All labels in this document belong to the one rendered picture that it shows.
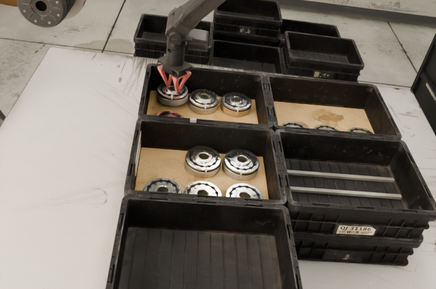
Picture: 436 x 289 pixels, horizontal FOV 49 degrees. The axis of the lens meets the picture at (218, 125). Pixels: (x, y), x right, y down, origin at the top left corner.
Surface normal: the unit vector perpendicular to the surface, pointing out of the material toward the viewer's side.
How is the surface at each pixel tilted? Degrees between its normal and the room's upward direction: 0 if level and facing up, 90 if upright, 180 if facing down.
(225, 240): 0
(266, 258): 0
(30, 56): 0
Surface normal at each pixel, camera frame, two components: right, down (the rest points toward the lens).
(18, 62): 0.12, -0.78
